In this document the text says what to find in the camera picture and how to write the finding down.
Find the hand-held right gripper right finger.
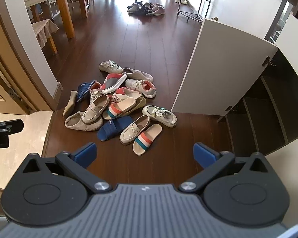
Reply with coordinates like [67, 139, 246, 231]
[179, 142, 274, 195]

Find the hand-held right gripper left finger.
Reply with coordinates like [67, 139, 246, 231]
[23, 142, 112, 195]

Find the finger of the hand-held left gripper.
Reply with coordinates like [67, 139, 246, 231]
[0, 119, 24, 134]

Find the beige quilted slipper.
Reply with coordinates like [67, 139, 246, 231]
[122, 67, 154, 83]
[65, 111, 104, 131]

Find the blue slide sandal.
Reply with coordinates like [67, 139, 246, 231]
[97, 116, 133, 142]
[76, 80, 97, 103]

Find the beige patent loafer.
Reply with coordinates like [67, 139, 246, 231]
[82, 94, 110, 124]
[119, 115, 151, 145]

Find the striped slide sandal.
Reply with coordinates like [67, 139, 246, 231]
[132, 123, 163, 156]
[103, 97, 137, 121]

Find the white silver shoe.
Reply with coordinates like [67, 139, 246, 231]
[142, 105, 177, 128]

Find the white mesh sneaker coral lining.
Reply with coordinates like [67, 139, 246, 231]
[89, 81, 103, 105]
[125, 79, 156, 99]

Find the red grey fleece slipper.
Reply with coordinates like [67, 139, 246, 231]
[112, 87, 142, 104]
[101, 73, 127, 95]

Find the distant pile of shoes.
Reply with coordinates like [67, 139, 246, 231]
[127, 0, 165, 16]

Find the chair with beige cloth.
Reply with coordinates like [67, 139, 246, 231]
[31, 18, 59, 55]

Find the wooden table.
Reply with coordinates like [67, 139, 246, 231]
[23, 0, 95, 39]

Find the black metal rack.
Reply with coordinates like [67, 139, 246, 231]
[177, 0, 218, 23]

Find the wooden door frame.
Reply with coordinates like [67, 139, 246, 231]
[0, 0, 58, 115]

